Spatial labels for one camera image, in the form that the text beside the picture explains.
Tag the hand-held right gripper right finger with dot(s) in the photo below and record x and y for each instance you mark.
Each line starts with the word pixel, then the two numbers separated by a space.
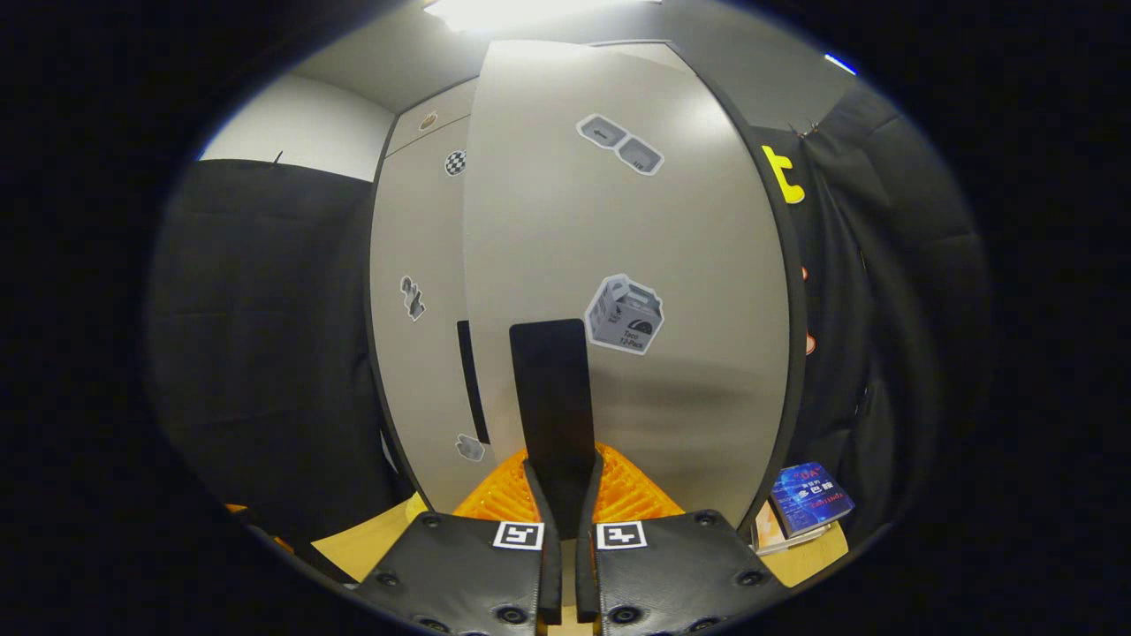
pixel 585 574

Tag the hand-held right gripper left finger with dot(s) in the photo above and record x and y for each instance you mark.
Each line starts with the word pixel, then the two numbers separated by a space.
pixel 552 574

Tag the grey cabinet door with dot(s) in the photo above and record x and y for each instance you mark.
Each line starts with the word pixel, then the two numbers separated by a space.
pixel 424 221
pixel 618 221

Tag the black backdrop cloth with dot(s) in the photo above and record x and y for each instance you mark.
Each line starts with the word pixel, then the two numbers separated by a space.
pixel 265 336

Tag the blue book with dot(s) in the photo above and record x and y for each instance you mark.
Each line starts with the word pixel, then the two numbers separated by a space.
pixel 808 499

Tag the large ceiling light panel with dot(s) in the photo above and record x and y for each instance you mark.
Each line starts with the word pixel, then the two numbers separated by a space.
pixel 512 11

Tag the small ceiling spot light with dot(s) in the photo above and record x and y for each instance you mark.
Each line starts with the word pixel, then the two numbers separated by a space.
pixel 839 64

